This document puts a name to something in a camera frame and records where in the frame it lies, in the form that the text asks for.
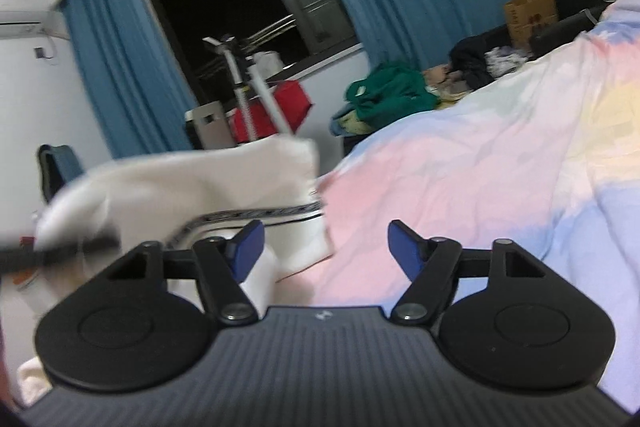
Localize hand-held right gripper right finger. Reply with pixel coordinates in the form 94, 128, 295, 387
387, 219, 556, 325

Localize pastel tie-dye blanket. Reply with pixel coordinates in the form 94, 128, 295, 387
277, 0, 640, 410

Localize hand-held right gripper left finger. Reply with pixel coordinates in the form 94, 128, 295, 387
102, 220, 265, 325

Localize beige clothes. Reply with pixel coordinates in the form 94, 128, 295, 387
422, 64, 468, 100

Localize black sofa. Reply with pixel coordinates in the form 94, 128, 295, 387
330, 0, 617, 158

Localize white air conditioner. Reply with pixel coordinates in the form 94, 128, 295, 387
0, 0, 71, 40

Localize brown paper bag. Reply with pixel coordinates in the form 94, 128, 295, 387
504, 0, 559, 45

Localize dark office chair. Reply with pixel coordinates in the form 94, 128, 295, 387
37, 144, 83, 202

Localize black garment on sofa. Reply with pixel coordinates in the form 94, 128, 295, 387
449, 34, 502, 88

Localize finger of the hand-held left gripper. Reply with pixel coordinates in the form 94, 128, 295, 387
0, 232, 123, 275

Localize green garment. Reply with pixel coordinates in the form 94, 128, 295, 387
345, 62, 441, 122

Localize white patterned garment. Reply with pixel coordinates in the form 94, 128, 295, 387
485, 47, 532, 76

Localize yellow and blue clothes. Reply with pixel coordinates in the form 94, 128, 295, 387
330, 107, 373, 138

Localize white plastic bag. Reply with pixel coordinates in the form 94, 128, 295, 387
252, 51, 286, 78

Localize red cloth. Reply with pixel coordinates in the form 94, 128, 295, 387
232, 79, 313, 142

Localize white tripod stand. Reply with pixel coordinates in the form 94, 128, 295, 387
202, 34, 301, 142

